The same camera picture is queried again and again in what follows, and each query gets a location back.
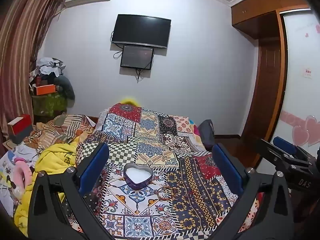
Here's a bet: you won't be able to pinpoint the white cartoon print cloth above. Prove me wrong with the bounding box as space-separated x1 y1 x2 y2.
0 145 38 218

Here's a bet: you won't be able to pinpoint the pile of white clothes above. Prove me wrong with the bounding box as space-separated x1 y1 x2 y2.
29 57 67 80

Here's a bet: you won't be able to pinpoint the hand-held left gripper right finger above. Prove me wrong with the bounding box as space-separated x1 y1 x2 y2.
207 142 293 240

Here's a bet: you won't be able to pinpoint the multicolour beaded bracelet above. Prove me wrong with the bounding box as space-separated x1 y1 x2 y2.
165 186 179 200

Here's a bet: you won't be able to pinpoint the patchwork printed blanket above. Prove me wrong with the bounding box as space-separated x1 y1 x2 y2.
64 102 260 240

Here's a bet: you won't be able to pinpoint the pink heart stickers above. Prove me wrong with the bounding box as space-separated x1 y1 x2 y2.
281 110 320 147

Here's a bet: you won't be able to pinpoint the purple heart-shaped tin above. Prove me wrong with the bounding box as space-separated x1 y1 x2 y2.
123 163 153 190

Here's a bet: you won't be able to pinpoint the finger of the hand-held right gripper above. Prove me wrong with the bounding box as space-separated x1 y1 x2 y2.
273 136 313 159
256 139 312 167

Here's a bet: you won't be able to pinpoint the small black monitor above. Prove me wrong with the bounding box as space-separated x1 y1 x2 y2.
120 45 155 70

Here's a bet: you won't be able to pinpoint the grey garment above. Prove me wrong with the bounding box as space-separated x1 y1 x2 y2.
54 75 75 100

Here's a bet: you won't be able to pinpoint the green patterned cloth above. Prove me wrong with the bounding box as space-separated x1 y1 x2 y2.
32 94 68 117

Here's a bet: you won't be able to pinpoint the yellow blanket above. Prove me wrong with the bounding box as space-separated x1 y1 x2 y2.
14 140 80 238

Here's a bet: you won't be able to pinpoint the dark wooden door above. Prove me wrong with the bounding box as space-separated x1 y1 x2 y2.
242 40 282 138

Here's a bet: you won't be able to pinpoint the orange box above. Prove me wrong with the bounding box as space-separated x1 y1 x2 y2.
32 84 57 96

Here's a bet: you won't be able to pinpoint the red box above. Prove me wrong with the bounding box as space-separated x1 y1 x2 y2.
7 114 33 137

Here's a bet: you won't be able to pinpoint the striped orange blanket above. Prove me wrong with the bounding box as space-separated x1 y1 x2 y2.
30 114 97 153

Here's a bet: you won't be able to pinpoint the wooden wardrobe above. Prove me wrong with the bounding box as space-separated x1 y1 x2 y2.
230 0 310 143

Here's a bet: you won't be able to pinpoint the black television cable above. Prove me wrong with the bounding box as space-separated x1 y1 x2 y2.
110 30 124 60

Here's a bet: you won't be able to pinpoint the striped brown curtain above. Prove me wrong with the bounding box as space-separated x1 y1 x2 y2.
0 0 67 145

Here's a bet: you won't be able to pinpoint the black wall television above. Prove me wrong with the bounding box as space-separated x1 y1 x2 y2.
111 14 172 49

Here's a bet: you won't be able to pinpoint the yellow pillow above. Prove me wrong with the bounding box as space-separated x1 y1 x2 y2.
119 95 141 107

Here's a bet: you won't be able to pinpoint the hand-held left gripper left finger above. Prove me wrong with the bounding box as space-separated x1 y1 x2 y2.
28 143 118 240

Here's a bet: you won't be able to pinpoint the pink plush ring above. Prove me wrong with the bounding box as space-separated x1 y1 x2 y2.
11 164 34 200

